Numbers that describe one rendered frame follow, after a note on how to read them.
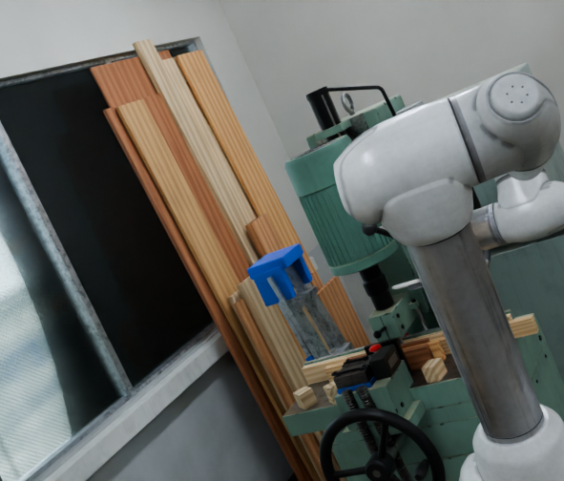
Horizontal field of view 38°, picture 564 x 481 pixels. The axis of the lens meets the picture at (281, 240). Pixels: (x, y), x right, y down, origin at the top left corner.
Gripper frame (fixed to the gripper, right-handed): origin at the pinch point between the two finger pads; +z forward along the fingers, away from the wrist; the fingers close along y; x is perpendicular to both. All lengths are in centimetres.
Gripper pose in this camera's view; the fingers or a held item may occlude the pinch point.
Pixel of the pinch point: (391, 257)
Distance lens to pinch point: 184.0
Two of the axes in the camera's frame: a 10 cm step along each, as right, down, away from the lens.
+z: -8.1, 2.8, 5.2
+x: -5.5, -0.4, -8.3
